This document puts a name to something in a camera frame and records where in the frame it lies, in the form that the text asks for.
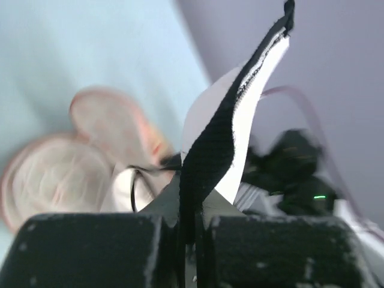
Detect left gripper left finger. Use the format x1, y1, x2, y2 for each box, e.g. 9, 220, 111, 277
1, 176, 182, 287

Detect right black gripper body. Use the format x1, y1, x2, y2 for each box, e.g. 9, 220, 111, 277
242, 129, 327, 207

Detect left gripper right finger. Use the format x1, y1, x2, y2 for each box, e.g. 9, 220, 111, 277
194, 197, 378, 287

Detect floral mesh laundry bag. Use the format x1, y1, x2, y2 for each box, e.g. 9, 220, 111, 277
1, 86, 174, 232

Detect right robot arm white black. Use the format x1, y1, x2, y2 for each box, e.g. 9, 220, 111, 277
235, 129, 383, 287

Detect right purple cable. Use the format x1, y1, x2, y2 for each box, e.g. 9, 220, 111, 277
260, 85, 384, 241

